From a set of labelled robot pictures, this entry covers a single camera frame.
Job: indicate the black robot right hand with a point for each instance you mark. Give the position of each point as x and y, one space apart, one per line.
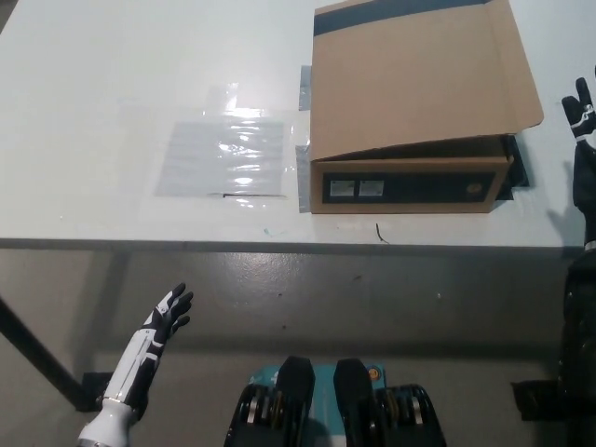
586 177

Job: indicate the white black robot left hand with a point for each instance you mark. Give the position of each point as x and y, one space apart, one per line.
151 342

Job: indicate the brown cardboard storage box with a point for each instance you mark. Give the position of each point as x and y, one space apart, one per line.
410 93

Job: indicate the black teal robot body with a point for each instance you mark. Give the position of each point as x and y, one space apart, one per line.
298 396

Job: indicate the black diagonal table brace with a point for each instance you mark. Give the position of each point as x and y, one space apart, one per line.
37 347

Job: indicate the clear plastic bag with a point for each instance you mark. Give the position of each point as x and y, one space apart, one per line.
219 158

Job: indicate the long grey tape strip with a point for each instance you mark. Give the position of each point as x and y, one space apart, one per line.
302 186

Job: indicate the short grey tape strip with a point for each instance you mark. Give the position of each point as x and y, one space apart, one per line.
305 88

